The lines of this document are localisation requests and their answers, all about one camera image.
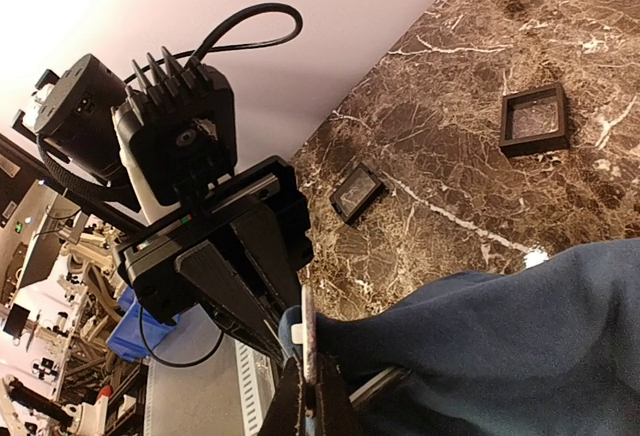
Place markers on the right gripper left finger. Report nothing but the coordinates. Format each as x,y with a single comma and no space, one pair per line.
292,411

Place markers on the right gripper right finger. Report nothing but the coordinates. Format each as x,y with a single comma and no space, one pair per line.
334,414

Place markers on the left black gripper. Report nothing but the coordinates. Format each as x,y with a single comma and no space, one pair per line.
239,251

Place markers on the blue garment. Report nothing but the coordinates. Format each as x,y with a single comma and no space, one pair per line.
550,350

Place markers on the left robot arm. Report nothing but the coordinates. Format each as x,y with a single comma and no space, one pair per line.
75,136

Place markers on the blue plastic bin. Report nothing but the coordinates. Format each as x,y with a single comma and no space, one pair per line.
126,340

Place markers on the black square box lower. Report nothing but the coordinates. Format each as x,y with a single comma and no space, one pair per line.
356,193

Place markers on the black square box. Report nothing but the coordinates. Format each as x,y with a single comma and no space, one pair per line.
534,121
356,193

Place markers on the black square box upper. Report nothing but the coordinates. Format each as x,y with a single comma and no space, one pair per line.
534,121

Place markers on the white slotted cable duct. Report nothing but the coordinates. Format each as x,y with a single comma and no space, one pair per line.
256,386

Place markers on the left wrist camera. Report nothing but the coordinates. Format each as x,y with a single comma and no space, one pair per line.
176,131

